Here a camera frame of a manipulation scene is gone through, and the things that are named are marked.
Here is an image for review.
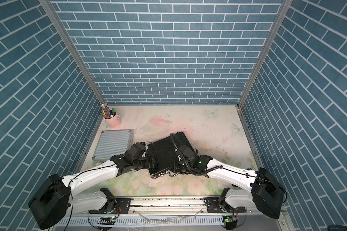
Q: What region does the black poker case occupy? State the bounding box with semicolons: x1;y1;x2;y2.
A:
148;132;196;179

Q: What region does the metal base rail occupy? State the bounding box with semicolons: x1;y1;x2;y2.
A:
40;194;296;231

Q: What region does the pink pen cup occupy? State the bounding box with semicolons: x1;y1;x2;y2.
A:
103;115;121;129

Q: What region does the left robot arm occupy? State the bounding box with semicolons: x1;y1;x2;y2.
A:
28;141;156;230

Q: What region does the silver aluminium poker case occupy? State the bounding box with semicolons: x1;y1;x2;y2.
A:
92;130;133;165

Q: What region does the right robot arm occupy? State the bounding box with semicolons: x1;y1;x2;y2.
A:
174;145;287;219

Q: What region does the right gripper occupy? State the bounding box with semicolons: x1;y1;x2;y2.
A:
168;158;193;175

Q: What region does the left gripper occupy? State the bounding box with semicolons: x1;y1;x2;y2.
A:
131;155;161;171

